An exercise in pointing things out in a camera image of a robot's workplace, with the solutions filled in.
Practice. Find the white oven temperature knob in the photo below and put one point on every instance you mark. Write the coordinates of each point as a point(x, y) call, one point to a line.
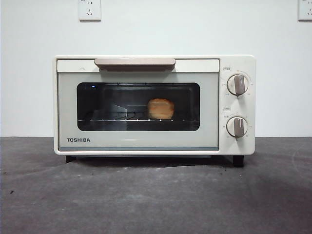
point(237, 84)

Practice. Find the round golden bread roll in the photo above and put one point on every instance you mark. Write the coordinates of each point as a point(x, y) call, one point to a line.
point(161, 109)

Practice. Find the white Toshiba toaster oven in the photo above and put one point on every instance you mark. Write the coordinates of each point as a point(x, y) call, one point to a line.
point(239, 63)

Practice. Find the white oven timer knob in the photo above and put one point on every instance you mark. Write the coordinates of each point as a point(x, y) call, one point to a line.
point(237, 126)

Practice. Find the white wall socket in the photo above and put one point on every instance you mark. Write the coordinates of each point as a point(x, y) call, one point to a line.
point(89, 11)
point(306, 11)

